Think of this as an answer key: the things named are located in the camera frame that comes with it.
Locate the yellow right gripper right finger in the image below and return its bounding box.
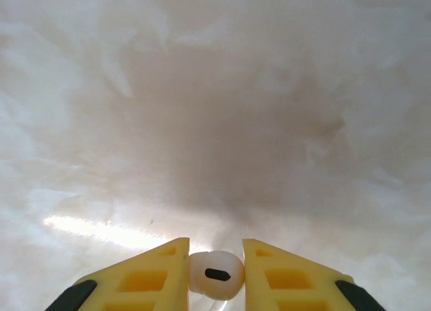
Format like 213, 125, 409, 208
242, 238, 387, 311

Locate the white wireless earbud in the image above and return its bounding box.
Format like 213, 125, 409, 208
188, 250, 245, 311

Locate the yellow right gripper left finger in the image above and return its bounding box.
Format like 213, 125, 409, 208
44, 237, 191, 311

